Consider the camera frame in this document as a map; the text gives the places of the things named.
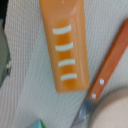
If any beige woven placemat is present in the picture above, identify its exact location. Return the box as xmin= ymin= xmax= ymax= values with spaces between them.
xmin=0 ymin=0 xmax=128 ymax=128

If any orange toy bread loaf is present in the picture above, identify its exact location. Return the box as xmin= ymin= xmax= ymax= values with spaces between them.
xmin=40 ymin=0 xmax=89 ymax=93

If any light blue milk carton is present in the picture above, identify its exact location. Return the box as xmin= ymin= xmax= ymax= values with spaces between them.
xmin=27 ymin=120 xmax=46 ymax=128

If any wooden handled toy knife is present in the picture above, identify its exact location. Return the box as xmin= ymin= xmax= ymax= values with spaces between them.
xmin=70 ymin=18 xmax=128 ymax=128

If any round wooden plate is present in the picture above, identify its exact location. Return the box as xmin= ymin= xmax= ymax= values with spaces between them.
xmin=89 ymin=88 xmax=128 ymax=128

